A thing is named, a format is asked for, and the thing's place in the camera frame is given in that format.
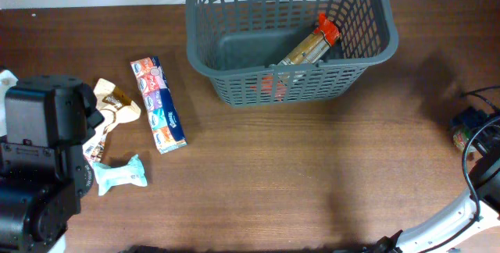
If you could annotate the green lid jar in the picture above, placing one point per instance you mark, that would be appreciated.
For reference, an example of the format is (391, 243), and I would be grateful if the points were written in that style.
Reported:
(460, 136)

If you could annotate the orange spaghetti package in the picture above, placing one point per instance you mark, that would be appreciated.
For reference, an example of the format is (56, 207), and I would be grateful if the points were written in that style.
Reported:
(309, 51)

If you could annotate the Kleenex tissue multipack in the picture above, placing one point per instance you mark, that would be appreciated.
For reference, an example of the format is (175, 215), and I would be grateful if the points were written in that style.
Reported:
(167, 130)

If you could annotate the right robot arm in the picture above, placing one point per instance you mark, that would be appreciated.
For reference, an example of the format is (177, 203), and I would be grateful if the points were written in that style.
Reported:
(474, 210)

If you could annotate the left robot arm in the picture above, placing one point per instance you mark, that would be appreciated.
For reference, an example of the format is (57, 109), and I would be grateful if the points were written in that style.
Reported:
(44, 173)

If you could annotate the teal wrapped tissue pack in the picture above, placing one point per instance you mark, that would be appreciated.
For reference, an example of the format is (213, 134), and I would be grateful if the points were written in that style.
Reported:
(107, 177)

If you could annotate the grey plastic basket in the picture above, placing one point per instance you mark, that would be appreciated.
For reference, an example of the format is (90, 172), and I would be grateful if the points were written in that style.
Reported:
(240, 45)

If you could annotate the beige crumpled snack bag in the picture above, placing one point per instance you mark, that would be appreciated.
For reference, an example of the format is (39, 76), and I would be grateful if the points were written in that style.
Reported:
(116, 108)

